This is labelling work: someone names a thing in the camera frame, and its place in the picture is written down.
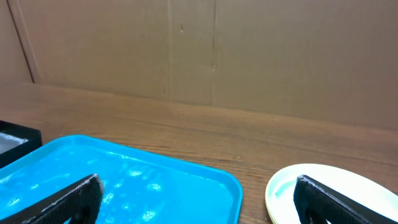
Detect teal plastic tray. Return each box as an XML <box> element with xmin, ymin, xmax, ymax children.
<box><xmin>1</xmin><ymin>135</ymin><xmax>243</xmax><ymax>223</ymax></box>

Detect light blue plate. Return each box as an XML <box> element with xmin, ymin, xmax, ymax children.
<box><xmin>265</xmin><ymin>164</ymin><xmax>397</xmax><ymax>224</ymax></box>

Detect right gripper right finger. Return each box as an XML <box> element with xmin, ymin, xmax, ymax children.
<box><xmin>294</xmin><ymin>175</ymin><xmax>397</xmax><ymax>224</ymax></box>

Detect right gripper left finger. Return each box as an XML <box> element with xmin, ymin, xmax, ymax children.
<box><xmin>1</xmin><ymin>174</ymin><xmax>104</xmax><ymax>224</ymax></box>

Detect black water tray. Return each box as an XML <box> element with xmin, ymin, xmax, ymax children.
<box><xmin>1</xmin><ymin>121</ymin><xmax>42</xmax><ymax>168</ymax></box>

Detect yellow plate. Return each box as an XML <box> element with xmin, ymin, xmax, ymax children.
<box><xmin>265</xmin><ymin>199</ymin><xmax>277</xmax><ymax>224</ymax></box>

